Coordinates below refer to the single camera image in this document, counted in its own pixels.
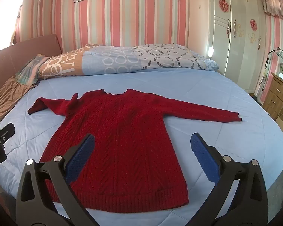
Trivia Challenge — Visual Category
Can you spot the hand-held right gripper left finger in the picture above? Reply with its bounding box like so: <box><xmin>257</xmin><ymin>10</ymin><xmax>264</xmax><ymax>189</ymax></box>
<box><xmin>15</xmin><ymin>134</ymin><xmax>97</xmax><ymax>226</ymax></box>

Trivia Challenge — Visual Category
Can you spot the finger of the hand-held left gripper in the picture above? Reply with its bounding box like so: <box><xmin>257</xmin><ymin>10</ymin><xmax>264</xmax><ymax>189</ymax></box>
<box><xmin>0</xmin><ymin>123</ymin><xmax>16</xmax><ymax>148</ymax></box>

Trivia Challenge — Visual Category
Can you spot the bright window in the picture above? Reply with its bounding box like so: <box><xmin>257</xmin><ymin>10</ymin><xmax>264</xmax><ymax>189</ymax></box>
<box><xmin>0</xmin><ymin>0</ymin><xmax>31</xmax><ymax>45</ymax></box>

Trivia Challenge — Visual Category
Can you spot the bed with blue sheet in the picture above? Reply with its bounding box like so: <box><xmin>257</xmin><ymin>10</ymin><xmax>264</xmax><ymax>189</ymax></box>
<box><xmin>0</xmin><ymin>72</ymin><xmax>283</xmax><ymax>226</ymax></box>

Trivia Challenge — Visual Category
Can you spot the plaid pillow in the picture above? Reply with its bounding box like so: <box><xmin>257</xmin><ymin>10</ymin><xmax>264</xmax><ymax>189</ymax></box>
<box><xmin>14</xmin><ymin>54</ymin><xmax>50</xmax><ymax>85</ymax></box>

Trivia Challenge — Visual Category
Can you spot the blue and tan patterned duvet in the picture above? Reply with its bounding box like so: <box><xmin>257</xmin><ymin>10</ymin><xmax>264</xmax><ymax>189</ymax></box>
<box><xmin>38</xmin><ymin>43</ymin><xmax>220</xmax><ymax>80</ymax></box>

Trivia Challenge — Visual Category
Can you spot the wooden drawer desk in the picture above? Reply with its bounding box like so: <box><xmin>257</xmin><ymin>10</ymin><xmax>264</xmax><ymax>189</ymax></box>
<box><xmin>262</xmin><ymin>72</ymin><xmax>283</xmax><ymax>123</ymax></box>

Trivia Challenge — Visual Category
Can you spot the brown cloth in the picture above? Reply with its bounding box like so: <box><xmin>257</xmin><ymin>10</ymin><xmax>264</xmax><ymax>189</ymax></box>
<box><xmin>0</xmin><ymin>76</ymin><xmax>38</xmax><ymax>125</ymax></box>

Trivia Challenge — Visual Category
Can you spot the white wardrobe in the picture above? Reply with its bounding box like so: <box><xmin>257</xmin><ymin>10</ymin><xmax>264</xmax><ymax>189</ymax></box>
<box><xmin>208</xmin><ymin>0</ymin><xmax>267</xmax><ymax>95</ymax></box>

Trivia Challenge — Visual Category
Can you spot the red knitted sweater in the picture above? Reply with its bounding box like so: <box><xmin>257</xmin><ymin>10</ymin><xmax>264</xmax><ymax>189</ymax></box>
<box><xmin>28</xmin><ymin>88</ymin><xmax>242</xmax><ymax>213</ymax></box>

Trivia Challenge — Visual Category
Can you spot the desk lamp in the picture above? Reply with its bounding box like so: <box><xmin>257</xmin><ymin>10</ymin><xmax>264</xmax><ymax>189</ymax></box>
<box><xmin>262</xmin><ymin>47</ymin><xmax>283</xmax><ymax>91</ymax></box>

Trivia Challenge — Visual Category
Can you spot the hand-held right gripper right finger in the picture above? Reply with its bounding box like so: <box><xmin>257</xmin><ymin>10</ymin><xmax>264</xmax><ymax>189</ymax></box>
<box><xmin>190</xmin><ymin>132</ymin><xmax>269</xmax><ymax>226</ymax></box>

